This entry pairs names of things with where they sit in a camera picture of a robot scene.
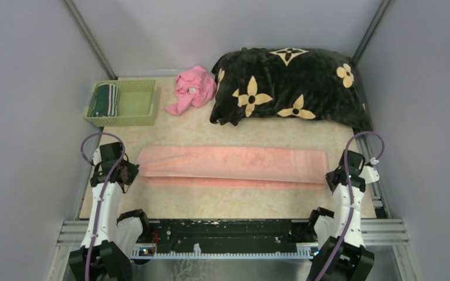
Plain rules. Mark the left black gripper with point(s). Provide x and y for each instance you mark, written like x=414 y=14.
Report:
x=133 y=171

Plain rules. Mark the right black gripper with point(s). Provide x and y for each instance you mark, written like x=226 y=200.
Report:
x=328 y=176

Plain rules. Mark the light salmon pink towel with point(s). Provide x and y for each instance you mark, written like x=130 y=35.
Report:
x=232 y=167

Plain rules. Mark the green white striped towel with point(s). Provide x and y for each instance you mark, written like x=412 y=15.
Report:
x=106 y=101

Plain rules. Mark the black blanket with beige flowers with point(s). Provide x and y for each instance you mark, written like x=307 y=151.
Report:
x=311 y=84

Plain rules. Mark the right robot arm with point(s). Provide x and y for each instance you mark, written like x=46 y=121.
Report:
x=342 y=254

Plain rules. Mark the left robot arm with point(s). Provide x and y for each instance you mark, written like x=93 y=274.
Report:
x=105 y=251

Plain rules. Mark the green perforated plastic basket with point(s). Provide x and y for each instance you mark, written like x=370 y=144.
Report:
x=136 y=104

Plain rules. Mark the bright pink crumpled towel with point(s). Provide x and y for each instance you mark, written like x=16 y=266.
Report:
x=194 y=87

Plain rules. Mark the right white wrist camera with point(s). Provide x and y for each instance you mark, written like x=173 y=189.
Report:
x=369 y=172

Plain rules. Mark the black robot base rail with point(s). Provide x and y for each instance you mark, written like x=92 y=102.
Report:
x=226 y=239

